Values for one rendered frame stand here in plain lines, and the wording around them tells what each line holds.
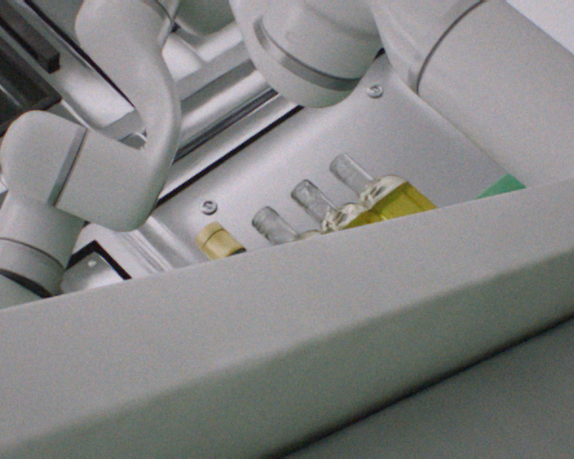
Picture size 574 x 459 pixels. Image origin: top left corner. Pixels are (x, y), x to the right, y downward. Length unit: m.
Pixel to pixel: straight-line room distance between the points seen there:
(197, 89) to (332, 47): 0.68
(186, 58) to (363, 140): 0.27
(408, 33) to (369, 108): 0.70
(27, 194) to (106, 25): 0.17
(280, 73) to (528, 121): 0.21
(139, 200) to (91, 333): 0.86
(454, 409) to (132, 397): 0.18
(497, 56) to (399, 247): 0.57
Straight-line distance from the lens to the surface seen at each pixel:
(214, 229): 1.35
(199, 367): 0.27
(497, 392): 0.44
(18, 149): 1.12
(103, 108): 1.68
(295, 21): 1.01
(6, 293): 1.17
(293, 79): 1.02
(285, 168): 1.58
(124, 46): 1.19
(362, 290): 0.34
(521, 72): 0.93
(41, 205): 1.18
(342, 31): 1.01
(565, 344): 0.51
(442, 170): 1.61
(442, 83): 0.95
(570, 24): 1.81
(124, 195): 1.13
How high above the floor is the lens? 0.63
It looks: 20 degrees up
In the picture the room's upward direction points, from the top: 46 degrees counter-clockwise
